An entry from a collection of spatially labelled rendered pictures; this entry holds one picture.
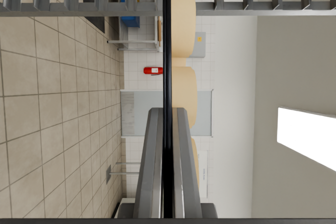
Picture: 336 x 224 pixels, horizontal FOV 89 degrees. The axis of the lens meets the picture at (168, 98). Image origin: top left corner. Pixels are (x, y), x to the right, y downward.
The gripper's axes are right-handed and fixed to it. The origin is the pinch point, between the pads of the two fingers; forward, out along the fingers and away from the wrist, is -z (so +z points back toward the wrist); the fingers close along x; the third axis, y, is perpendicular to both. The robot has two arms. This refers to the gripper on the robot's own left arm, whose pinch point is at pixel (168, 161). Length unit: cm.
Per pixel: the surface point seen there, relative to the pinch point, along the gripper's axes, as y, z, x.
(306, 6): -4, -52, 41
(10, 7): -4, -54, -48
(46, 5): -4, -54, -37
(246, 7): -4, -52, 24
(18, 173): -112, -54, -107
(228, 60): -170, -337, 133
